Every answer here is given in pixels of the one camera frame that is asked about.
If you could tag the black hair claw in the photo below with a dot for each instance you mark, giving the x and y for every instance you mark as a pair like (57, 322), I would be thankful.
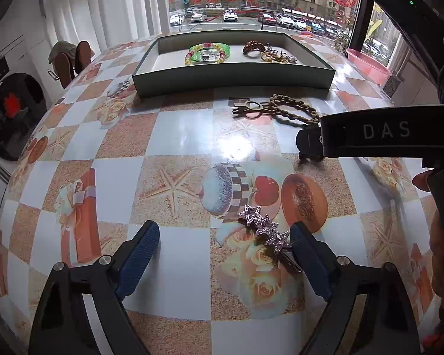
(307, 160)

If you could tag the white washing machine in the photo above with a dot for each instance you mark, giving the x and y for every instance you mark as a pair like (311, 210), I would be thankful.
(14, 118)

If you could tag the brown slatted panel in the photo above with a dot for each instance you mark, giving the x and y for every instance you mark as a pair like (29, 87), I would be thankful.
(392, 85)

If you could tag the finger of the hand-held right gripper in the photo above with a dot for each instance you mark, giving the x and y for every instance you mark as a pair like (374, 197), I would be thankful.
(309, 142)

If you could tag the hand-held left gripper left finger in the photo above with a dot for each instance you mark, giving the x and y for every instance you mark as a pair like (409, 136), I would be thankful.
(140, 259)

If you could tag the pink plastic basin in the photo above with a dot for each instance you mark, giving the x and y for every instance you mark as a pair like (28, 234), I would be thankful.
(366, 64)

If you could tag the rhinestone star hair clip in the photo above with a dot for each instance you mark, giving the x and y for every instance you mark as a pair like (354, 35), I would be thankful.
(259, 225)

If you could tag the white tumble dryer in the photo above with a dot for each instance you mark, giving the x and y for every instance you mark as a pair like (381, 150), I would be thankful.
(18, 18)

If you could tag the grey cloth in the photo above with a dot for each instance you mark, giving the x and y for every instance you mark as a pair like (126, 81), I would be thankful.
(63, 48)

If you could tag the person's right hand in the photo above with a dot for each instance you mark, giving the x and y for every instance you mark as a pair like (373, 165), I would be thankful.
(421, 182)

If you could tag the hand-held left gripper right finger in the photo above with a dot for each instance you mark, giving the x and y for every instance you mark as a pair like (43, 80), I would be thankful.
(310, 259)

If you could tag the grey shallow box tray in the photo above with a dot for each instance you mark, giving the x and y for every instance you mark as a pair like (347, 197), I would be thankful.
(225, 75)

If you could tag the white curtain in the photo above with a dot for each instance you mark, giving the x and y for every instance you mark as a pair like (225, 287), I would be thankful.
(103, 7)

